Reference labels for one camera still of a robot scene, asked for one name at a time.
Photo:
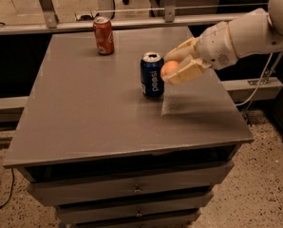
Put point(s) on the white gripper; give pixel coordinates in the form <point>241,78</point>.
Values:
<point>215,47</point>

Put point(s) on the orange fruit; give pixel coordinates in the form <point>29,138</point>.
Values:
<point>168,67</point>

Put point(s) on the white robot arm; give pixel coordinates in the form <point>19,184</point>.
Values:
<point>258,32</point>

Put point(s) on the blue pepsi can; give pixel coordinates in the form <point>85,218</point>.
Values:
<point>152,85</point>

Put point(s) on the orange soda can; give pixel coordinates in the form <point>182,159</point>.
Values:
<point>103,35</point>

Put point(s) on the grey drawer cabinet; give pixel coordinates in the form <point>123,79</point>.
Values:
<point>104,156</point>

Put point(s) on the grey metal rail frame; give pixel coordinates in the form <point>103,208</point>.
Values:
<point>28,16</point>

